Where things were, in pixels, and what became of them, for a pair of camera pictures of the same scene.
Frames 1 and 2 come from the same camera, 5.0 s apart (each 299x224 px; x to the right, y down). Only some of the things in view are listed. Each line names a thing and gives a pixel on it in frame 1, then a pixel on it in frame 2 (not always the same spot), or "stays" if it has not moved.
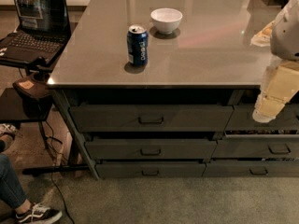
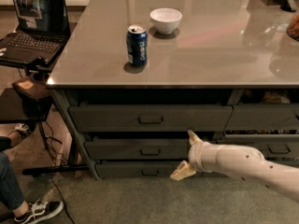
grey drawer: x=152 y=118 stays
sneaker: x=7 y=134 to x=23 y=130
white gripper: x=286 y=35 to x=196 y=157
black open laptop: x=44 y=26 stays
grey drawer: x=152 y=149 stays
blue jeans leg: x=11 y=193 stays
